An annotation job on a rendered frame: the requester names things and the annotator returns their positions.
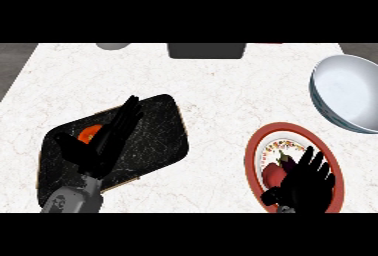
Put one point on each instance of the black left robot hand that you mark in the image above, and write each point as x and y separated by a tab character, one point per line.
111	136

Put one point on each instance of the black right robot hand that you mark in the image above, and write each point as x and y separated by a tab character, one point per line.
306	186

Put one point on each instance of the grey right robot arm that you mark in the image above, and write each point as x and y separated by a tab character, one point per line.
286	210

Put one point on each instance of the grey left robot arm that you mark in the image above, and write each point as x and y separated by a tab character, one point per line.
74	196

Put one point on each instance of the red bell pepper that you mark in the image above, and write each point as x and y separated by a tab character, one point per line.
274	175

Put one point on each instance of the red rimmed patterned plate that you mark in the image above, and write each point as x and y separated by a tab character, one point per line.
260	150

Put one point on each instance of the white bowl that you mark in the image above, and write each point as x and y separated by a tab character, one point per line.
348	93

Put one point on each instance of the orange round fruit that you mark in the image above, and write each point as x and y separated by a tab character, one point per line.
89	133

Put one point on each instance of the black speckled cutting board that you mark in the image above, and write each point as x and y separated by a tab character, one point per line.
148	140

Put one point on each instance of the dark purple eggplant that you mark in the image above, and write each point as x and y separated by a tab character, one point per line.
287	162

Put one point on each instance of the grey round object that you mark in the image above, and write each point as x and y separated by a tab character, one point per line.
113	46

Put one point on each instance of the dark grey rectangular appliance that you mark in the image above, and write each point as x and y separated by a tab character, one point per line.
207	50

